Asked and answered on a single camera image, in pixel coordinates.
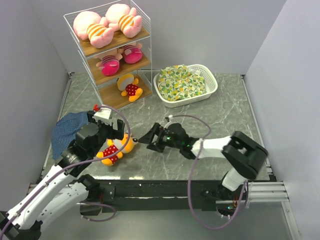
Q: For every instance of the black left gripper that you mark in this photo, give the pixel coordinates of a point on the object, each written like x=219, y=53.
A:
x=117, y=133

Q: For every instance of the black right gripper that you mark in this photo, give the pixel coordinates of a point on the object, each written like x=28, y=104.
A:
x=148, y=139

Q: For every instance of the yellow plush red dotted dress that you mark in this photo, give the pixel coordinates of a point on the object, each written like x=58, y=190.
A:
x=113, y=145

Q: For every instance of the black-haired doll pink striped dress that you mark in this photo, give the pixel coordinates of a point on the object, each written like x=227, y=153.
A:
x=131, y=53

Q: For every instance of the pink plush pig striped shirt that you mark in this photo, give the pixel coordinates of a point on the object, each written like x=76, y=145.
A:
x=89, y=25

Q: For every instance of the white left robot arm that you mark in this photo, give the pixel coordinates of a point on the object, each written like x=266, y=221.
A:
x=64, y=185

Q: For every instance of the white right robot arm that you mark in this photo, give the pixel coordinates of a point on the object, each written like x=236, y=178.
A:
x=244, y=154

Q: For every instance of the blue checked cloth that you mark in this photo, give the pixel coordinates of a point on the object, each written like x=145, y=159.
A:
x=65, y=131

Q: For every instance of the lemon print cloth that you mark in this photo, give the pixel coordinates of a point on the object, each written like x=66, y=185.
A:
x=180, y=82

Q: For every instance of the white plastic basket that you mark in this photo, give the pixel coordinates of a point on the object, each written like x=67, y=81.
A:
x=211, y=86

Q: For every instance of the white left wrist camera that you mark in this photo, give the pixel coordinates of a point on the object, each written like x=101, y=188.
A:
x=102, y=115

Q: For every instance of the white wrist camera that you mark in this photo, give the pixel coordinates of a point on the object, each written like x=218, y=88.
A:
x=102, y=115
x=169, y=121

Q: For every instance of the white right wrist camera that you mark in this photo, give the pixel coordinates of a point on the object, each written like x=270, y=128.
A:
x=169, y=121

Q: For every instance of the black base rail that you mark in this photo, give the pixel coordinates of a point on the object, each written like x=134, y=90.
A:
x=154, y=195

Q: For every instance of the white wire wooden shelf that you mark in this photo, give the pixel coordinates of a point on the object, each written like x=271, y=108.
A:
x=105, y=87

